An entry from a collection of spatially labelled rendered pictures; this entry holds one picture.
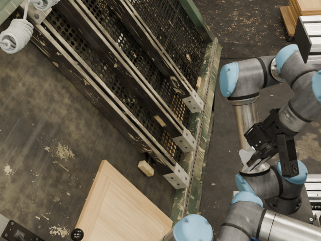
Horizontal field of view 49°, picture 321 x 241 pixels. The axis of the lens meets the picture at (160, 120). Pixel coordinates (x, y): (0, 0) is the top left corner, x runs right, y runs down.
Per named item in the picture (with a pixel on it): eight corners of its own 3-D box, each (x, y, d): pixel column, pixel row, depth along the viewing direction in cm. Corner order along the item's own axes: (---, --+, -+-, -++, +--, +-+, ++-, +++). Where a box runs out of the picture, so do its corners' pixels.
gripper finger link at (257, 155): (252, 160, 101) (272, 142, 95) (256, 165, 100) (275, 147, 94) (241, 163, 98) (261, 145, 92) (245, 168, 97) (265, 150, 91)
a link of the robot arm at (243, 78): (284, 200, 133) (264, 56, 123) (247, 210, 131) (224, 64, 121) (270, 189, 145) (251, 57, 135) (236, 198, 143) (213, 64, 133)
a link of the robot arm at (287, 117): (317, 121, 88) (300, 124, 83) (305, 132, 91) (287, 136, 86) (299, 99, 92) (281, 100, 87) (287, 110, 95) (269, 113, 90)
